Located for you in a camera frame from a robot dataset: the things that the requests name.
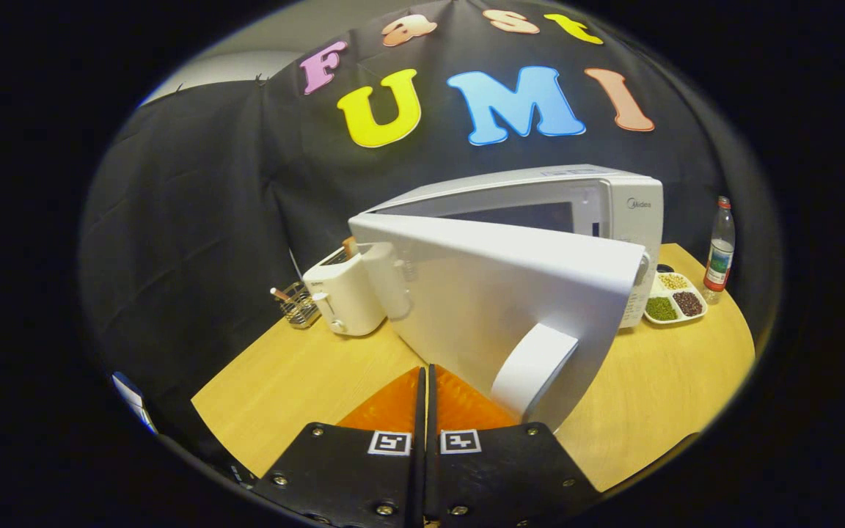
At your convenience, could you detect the white pop-up toaster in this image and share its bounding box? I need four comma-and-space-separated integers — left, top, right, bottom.
302, 244, 388, 337

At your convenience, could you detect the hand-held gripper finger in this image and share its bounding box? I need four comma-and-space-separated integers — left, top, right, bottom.
250, 367, 427, 528
426, 364, 603, 528

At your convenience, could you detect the clear bottle with red cap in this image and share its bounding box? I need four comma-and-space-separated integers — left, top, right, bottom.
703, 196, 736, 304

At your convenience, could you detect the white toaster oven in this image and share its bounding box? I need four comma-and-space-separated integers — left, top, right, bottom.
348, 164, 664, 432

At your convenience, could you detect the wire mesh basket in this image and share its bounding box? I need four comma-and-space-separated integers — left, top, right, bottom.
270, 282, 321, 329

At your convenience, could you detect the divided white dish of beans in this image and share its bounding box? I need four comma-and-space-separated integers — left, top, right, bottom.
643, 271, 708, 325

